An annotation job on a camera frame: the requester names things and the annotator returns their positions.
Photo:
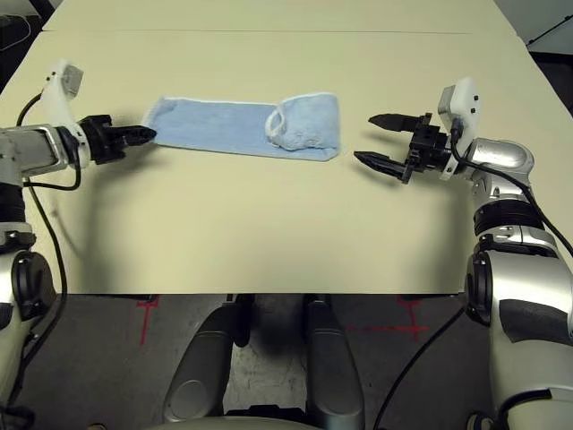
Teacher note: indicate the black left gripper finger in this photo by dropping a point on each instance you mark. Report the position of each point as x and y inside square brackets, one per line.
[136, 140]
[139, 130]

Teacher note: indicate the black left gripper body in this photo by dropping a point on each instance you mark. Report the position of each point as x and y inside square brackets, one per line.
[100, 139]

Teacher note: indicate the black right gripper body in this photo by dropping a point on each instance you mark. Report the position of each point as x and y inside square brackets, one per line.
[430, 150]

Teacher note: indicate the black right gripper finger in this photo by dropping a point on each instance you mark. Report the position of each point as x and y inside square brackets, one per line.
[396, 122]
[382, 165]

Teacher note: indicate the light blue terry towel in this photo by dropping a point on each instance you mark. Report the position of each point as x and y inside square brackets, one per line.
[215, 127]

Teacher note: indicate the red floor tape cross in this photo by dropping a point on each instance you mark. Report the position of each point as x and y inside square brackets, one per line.
[146, 320]
[414, 327]

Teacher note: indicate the grey robot left leg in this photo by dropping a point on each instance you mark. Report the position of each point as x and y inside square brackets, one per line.
[206, 358]

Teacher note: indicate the grey robot torso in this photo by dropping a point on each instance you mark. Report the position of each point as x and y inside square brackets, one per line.
[277, 424]

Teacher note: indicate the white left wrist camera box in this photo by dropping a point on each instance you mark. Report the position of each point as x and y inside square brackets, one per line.
[60, 96]

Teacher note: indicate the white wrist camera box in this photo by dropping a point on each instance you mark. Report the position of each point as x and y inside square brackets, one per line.
[60, 96]
[465, 98]

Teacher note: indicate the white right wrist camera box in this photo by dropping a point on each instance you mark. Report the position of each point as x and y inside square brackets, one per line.
[465, 98]

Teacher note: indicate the black frame rack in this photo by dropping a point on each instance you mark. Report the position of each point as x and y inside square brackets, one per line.
[530, 41]

